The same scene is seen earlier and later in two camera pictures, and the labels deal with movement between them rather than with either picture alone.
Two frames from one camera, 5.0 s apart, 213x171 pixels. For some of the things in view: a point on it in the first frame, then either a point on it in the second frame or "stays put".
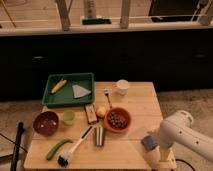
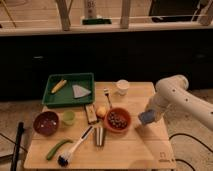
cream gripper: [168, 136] -> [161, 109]
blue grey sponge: [149, 142] -> [147, 117]
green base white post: [90, 17] stays put
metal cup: [99, 136] stays put
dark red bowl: [45, 123] stays put
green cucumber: [52, 151] stays put
